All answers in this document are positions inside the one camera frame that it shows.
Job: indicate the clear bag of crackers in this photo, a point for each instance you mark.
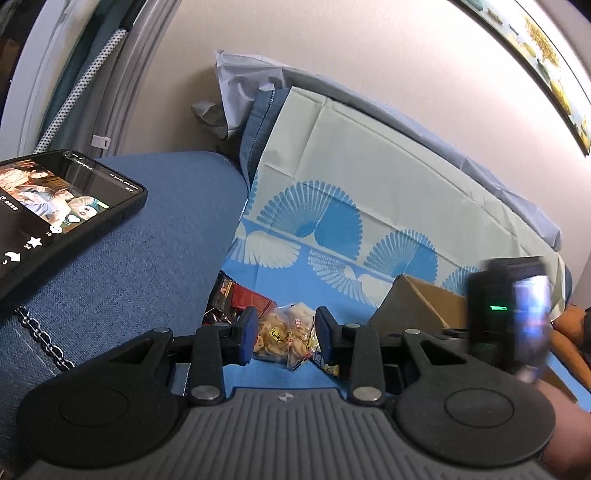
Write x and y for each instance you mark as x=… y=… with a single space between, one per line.
x=277 y=337

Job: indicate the white plastic clip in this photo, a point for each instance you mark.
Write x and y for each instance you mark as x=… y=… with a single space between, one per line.
x=101 y=141

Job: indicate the cardboard box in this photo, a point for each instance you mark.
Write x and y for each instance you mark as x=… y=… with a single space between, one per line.
x=425 y=304

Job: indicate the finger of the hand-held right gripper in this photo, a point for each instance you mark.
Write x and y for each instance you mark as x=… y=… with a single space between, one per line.
x=459 y=334

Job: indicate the person's right forearm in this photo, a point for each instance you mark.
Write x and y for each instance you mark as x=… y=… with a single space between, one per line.
x=570 y=434

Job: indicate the white door frame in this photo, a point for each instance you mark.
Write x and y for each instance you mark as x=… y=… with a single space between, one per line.
x=138 y=69

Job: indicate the blue yellow snack packet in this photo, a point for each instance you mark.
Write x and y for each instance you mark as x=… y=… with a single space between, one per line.
x=332 y=370

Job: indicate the blue white fan-print cloth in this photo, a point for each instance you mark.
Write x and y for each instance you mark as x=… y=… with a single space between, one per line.
x=369 y=184

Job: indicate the framed wall picture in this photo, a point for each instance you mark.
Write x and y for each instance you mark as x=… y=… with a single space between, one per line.
x=545 y=50

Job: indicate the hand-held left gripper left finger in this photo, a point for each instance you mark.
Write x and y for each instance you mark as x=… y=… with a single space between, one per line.
x=249 y=337

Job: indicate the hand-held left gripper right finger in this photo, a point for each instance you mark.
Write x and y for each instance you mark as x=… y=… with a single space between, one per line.
x=324 y=339

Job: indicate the red snack packet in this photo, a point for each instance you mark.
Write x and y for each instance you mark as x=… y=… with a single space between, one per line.
x=247 y=300

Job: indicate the light blue sheet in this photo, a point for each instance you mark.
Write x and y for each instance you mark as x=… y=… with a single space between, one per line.
x=235 y=78

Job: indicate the black smartphone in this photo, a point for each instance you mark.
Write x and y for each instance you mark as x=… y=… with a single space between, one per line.
x=69 y=207

